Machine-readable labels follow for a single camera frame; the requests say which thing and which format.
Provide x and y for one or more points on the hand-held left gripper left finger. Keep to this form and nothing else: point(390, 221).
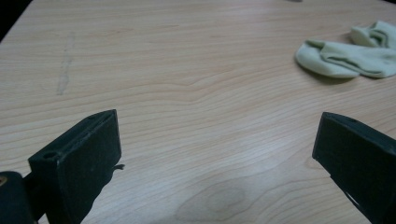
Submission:
point(81, 161)

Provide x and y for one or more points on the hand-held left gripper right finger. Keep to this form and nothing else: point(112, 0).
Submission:
point(361, 155)

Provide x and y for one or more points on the light green sock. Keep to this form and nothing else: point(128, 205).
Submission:
point(378, 34)
point(339, 60)

